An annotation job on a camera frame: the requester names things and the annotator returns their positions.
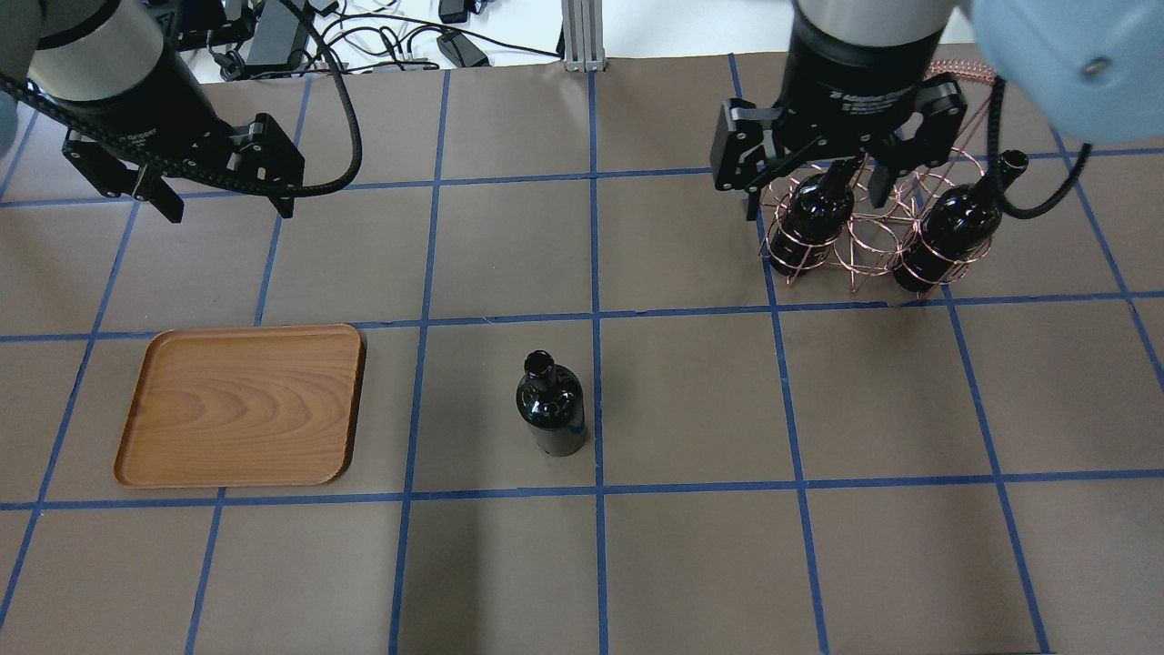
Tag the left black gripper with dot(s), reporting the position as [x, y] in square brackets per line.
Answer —
[153, 111]

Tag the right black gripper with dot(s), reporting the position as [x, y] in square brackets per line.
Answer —
[853, 80]

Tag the dark wine bottle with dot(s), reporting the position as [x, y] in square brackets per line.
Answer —
[551, 400]
[951, 233]
[816, 212]

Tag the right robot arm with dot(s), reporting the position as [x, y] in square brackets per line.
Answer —
[1093, 68]

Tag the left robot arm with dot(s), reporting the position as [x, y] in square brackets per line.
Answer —
[80, 50]

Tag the wooden tray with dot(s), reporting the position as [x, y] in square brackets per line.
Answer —
[243, 407]

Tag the black power adapter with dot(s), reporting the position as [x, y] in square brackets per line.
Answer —
[461, 52]

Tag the copper wire bottle basket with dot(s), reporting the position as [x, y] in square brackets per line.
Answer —
[873, 237]

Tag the aluminium frame post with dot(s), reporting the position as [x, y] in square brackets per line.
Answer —
[582, 37]

